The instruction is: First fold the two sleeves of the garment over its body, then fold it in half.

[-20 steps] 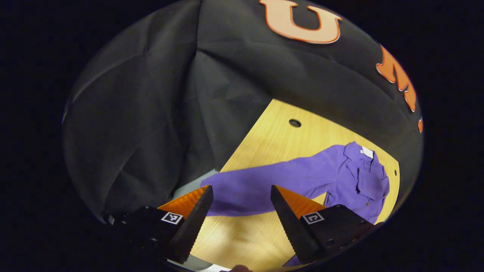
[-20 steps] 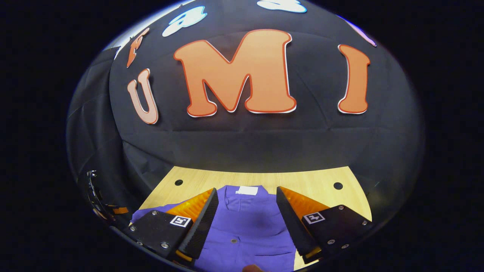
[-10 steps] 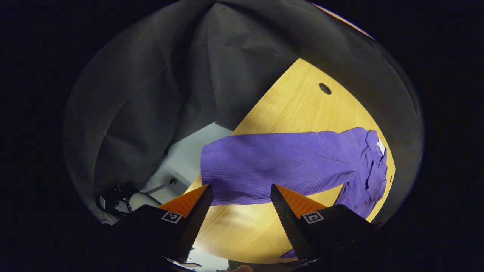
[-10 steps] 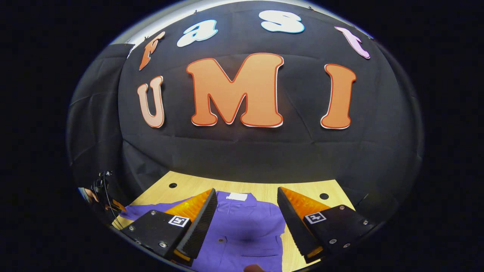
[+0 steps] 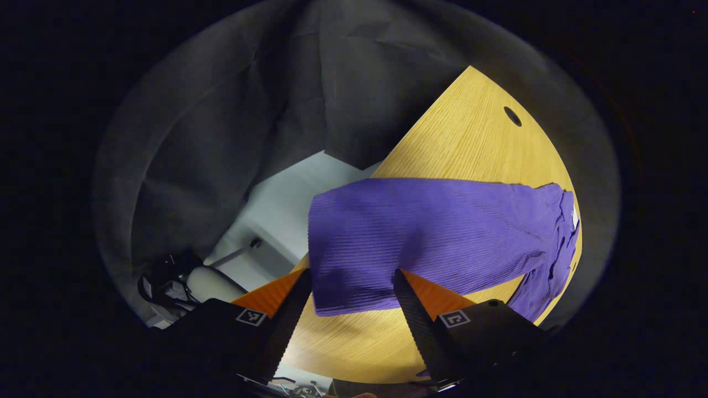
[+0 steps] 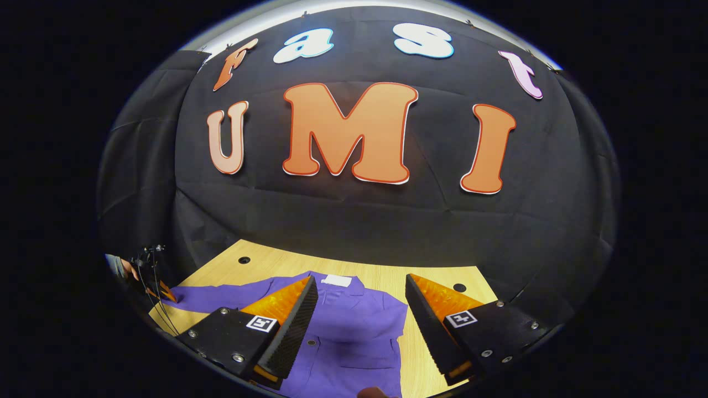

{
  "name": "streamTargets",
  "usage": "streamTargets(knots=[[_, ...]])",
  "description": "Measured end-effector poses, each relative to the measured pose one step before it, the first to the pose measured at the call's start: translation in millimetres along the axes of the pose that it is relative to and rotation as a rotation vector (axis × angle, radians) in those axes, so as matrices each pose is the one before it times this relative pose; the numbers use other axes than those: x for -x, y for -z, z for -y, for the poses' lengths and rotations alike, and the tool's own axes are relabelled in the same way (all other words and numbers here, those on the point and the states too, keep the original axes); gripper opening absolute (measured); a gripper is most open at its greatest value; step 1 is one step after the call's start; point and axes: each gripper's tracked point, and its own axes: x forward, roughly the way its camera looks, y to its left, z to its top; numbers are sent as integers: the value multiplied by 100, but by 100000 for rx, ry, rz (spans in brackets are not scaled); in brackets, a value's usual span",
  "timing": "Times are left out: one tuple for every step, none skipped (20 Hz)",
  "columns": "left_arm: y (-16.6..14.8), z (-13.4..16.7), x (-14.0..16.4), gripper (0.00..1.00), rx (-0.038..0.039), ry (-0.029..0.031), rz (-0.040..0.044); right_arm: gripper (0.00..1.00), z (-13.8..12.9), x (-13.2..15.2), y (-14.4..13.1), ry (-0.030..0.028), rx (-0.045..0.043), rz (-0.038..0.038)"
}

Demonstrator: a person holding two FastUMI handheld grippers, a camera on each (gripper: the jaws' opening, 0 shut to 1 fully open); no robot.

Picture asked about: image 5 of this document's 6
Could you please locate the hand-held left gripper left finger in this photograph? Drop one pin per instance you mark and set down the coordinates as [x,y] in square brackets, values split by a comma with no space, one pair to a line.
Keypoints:
[287,331]

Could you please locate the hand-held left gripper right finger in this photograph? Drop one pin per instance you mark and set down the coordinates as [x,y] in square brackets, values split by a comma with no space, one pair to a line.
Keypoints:
[420,331]

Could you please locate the purple knit shirt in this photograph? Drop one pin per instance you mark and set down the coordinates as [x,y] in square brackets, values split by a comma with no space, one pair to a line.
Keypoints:
[431,237]

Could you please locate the white rounded object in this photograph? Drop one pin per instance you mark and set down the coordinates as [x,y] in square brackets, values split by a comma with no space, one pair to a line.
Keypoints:
[213,283]

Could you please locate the grey metal rod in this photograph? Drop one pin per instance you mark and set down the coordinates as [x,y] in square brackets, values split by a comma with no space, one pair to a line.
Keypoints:
[235,254]

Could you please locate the black backdrop cloth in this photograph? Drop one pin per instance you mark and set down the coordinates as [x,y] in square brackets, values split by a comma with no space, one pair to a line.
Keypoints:
[221,138]

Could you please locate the black round table grommet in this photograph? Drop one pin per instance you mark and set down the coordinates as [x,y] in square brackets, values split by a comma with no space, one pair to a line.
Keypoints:
[513,116]

